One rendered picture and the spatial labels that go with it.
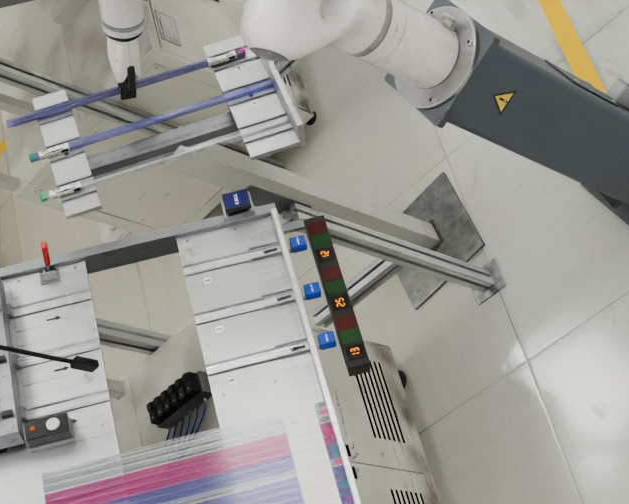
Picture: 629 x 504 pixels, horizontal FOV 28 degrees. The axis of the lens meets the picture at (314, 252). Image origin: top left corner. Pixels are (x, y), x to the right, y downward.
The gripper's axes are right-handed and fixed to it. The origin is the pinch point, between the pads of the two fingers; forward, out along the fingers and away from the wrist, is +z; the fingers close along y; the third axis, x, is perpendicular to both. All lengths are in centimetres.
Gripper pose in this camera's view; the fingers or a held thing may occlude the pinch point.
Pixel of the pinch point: (126, 87)
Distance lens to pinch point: 261.1
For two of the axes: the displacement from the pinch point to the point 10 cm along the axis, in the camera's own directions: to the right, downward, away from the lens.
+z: -0.7, 6.5, 7.5
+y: 3.2, 7.3, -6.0
